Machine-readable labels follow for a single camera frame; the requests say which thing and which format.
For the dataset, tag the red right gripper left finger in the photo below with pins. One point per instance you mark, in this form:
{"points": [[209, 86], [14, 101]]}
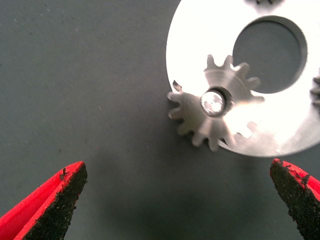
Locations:
{"points": [[37, 212]]}

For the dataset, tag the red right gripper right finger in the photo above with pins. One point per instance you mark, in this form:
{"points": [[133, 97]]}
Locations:
{"points": [[300, 205]]}

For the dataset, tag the large steel gear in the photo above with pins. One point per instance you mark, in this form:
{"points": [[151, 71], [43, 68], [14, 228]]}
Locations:
{"points": [[192, 117]]}

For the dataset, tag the small steel gear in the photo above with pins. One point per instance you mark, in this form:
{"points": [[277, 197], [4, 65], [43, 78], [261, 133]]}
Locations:
{"points": [[316, 90]]}

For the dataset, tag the round metal plate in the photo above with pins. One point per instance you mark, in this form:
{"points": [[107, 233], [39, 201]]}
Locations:
{"points": [[275, 125]]}

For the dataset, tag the dark grey table cloth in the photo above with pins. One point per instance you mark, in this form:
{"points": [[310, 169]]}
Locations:
{"points": [[75, 75]]}

